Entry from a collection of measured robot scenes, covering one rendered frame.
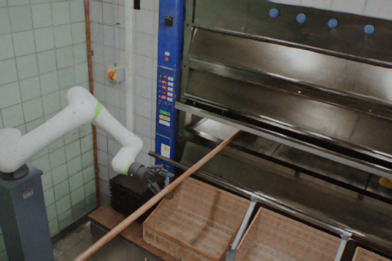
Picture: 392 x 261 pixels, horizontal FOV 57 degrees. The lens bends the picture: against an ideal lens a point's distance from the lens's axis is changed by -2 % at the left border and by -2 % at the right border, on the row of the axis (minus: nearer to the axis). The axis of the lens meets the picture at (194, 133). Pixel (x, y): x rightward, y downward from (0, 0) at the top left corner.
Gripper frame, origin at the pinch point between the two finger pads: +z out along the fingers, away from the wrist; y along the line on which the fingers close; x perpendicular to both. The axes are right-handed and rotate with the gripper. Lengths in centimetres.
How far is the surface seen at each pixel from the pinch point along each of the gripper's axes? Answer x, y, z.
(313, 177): -60, 2, 59
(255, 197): -21.9, 2.2, 39.2
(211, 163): -60, 18, -8
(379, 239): -58, 24, 103
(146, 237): -9, 57, -23
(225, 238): -43, 60, 17
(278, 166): -60, 3, 37
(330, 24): -60, -84, 49
